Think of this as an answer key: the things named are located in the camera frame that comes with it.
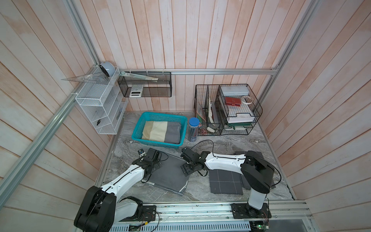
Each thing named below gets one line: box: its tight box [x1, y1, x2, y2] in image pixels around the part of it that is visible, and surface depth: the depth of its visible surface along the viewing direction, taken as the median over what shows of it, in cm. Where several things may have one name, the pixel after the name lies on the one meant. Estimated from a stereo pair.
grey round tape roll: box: [99, 61, 116, 77], surface depth 85 cm
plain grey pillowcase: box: [142, 152, 190, 196], surface depth 84 cm
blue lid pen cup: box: [188, 116, 200, 143], surface depth 97 cm
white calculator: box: [128, 84, 144, 98], surface depth 100 cm
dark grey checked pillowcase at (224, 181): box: [208, 169, 244, 195], surface depth 83 cm
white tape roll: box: [241, 95, 254, 105], surface depth 103 cm
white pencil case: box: [220, 85, 250, 97], surface depth 106 cm
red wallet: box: [225, 96, 242, 107], surface depth 98 cm
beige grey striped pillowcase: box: [141, 120, 182, 145], surface depth 105 cm
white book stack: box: [226, 113, 255, 124], surface depth 94 cm
